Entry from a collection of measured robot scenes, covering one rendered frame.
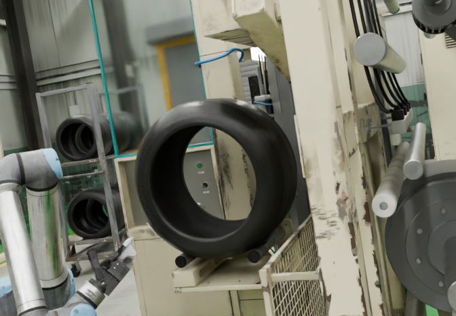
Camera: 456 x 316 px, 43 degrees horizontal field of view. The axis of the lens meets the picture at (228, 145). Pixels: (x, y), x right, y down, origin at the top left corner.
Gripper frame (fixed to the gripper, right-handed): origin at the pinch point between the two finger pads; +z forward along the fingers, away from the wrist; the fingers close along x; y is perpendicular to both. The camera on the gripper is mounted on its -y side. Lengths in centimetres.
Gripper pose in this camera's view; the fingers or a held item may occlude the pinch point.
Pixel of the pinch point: (129, 239)
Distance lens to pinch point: 211.1
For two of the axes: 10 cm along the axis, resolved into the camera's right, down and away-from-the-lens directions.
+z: 5.8, -7.1, 4.1
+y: 7.8, 6.3, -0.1
